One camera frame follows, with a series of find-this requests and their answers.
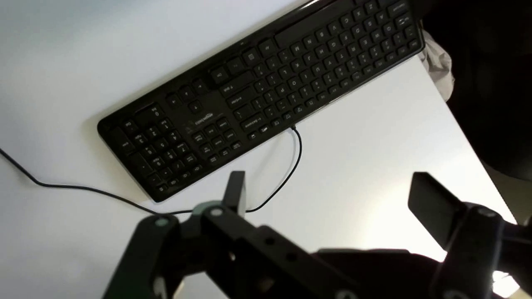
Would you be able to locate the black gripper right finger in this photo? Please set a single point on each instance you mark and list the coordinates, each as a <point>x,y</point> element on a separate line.
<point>471,237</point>

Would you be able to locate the black computer keyboard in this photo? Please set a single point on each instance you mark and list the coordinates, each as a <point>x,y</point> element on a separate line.
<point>288,60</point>

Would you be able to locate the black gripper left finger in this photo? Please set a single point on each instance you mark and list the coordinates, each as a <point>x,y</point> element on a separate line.
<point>234,242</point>

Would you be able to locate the white crumpled cloth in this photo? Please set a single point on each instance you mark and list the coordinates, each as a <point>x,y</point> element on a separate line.
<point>441,63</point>

